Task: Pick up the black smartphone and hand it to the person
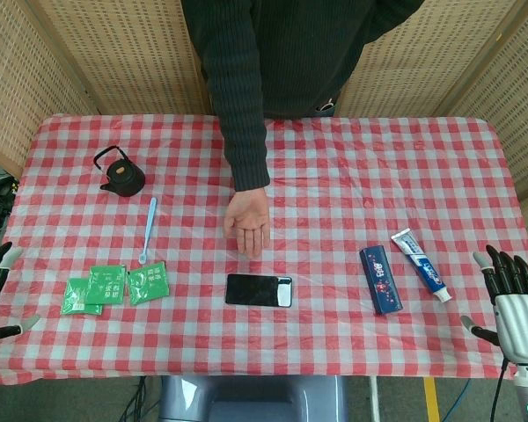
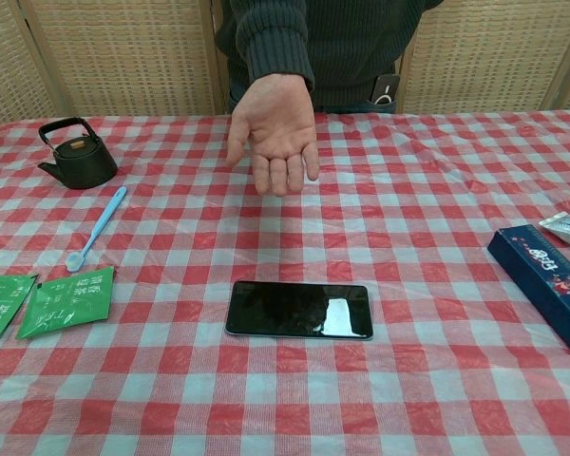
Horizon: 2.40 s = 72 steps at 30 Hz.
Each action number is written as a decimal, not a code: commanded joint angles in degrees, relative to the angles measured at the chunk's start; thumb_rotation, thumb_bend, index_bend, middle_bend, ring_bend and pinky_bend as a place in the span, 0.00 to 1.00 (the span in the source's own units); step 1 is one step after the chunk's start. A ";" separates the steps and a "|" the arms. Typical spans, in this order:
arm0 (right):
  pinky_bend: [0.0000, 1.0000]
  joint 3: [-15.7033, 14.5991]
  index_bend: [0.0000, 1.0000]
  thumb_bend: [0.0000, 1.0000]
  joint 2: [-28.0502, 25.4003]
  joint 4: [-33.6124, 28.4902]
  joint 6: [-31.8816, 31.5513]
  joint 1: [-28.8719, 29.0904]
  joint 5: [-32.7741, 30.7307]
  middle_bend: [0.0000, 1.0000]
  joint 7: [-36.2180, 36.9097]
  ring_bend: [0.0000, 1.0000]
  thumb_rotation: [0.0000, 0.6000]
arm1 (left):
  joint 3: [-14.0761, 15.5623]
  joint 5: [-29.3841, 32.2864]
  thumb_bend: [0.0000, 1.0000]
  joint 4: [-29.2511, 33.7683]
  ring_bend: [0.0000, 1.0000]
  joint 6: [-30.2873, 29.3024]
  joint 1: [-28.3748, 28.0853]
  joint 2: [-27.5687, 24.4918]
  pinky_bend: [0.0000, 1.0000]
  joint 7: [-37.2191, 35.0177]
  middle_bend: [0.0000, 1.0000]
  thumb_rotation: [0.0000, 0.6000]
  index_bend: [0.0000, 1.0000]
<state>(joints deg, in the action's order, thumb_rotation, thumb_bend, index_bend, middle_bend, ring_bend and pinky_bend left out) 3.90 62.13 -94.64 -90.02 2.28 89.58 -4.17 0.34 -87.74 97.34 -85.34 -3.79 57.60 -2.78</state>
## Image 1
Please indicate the robot right five-finger hand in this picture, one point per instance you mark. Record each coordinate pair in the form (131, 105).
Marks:
(517, 316)

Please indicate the person's bare hand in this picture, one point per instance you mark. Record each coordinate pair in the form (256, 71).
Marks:
(248, 220)

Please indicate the black smartphone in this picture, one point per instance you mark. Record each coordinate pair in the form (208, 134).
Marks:
(253, 290)

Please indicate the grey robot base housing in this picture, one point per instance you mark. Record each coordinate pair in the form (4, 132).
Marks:
(251, 397)

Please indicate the person's forearm dark sleeve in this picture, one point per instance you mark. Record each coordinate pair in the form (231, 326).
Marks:
(246, 149)

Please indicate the person's torso dark sweater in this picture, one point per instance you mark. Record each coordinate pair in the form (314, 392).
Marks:
(308, 53)

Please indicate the green tea packet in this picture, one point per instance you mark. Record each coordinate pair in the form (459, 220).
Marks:
(107, 283)
(148, 283)
(72, 301)

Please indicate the red white checkered tablecloth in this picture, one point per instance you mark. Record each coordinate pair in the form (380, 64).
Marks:
(334, 184)

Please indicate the light blue toothbrush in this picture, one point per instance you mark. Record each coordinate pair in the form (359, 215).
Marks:
(148, 228)

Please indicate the white blue toothpaste tube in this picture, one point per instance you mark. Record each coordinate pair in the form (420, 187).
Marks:
(422, 264)

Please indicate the black cast iron teapot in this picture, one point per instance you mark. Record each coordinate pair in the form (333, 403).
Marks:
(123, 176)

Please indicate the black item in trouser pocket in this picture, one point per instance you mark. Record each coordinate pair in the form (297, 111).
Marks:
(325, 105)

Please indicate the dark blue toothpaste box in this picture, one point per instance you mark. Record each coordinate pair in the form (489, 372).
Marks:
(380, 279)

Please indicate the woven rattan screen panel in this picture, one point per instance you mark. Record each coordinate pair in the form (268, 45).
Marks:
(22, 74)
(413, 74)
(510, 105)
(132, 53)

